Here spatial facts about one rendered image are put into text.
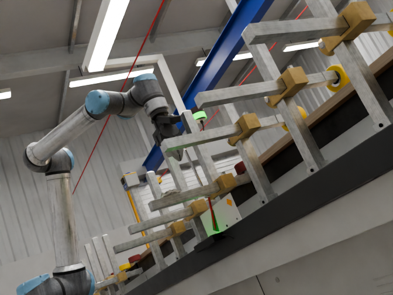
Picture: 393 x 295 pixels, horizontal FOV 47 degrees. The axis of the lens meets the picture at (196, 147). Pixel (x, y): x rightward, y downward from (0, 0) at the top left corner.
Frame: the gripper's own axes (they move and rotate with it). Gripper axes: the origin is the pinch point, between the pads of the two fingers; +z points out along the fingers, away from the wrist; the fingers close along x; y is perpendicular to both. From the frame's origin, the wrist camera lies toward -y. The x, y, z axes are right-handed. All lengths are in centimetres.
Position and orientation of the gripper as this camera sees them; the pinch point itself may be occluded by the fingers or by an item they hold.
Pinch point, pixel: (179, 157)
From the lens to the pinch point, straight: 167.0
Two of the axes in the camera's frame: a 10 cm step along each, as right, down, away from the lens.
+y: -3.9, 4.3, 8.2
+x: -8.4, 2.0, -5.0
